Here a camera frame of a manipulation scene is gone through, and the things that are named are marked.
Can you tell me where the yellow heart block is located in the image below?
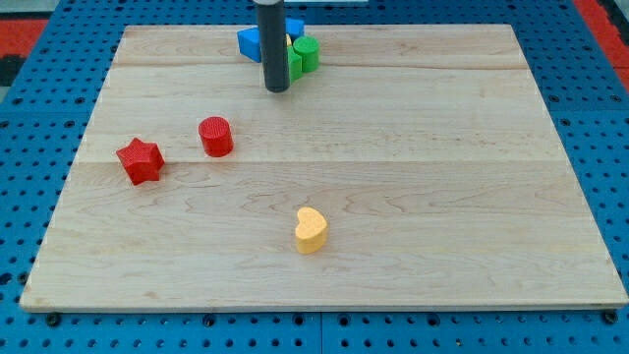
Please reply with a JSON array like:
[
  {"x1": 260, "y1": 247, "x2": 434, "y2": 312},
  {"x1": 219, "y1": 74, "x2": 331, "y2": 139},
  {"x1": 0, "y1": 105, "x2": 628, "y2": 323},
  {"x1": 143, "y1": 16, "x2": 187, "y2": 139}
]
[{"x1": 295, "y1": 206, "x2": 329, "y2": 255}]

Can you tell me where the red cylinder block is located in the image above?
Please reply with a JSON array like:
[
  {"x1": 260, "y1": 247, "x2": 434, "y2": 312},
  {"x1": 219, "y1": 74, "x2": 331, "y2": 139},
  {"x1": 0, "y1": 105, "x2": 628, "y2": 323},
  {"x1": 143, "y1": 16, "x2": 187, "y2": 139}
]
[{"x1": 198, "y1": 116, "x2": 234, "y2": 157}]

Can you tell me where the light wooden board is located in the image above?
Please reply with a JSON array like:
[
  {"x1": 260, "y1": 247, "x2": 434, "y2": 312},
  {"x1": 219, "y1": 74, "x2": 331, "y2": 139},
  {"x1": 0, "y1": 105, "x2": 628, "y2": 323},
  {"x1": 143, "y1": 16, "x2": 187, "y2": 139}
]
[{"x1": 21, "y1": 25, "x2": 628, "y2": 313}]

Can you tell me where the green star block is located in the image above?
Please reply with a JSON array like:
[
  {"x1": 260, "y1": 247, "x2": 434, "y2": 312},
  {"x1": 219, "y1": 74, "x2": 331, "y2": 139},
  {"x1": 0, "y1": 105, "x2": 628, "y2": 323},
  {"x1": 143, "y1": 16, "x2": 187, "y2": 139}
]
[{"x1": 287, "y1": 46, "x2": 303, "y2": 84}]

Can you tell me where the green cylinder block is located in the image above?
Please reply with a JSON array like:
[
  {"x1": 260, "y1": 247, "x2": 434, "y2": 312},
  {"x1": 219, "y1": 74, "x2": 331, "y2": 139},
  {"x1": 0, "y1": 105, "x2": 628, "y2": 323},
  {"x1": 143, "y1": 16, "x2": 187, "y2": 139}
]
[{"x1": 293, "y1": 35, "x2": 320, "y2": 73}]

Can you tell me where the blue cube block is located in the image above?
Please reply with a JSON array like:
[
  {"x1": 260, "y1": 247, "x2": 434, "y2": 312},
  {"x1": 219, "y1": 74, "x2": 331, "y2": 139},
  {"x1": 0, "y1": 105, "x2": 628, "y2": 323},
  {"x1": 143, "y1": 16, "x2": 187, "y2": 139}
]
[{"x1": 285, "y1": 18, "x2": 305, "y2": 40}]

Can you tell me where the blue triangle block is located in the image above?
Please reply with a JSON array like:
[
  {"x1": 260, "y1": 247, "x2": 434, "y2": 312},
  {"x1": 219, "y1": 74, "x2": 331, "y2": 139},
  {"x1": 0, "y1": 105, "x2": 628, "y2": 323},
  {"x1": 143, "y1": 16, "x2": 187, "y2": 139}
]
[{"x1": 237, "y1": 28, "x2": 261, "y2": 63}]

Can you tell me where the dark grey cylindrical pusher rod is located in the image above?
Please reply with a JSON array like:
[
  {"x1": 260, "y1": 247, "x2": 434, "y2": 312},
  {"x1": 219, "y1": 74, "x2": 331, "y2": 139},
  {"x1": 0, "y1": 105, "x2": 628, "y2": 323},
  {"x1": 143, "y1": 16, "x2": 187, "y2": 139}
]
[{"x1": 255, "y1": 0, "x2": 290, "y2": 93}]

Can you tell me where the red star block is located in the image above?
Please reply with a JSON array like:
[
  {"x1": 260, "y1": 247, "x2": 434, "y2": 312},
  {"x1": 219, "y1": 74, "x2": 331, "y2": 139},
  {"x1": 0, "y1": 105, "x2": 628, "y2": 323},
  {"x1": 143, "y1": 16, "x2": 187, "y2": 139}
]
[{"x1": 116, "y1": 138, "x2": 164, "y2": 186}]

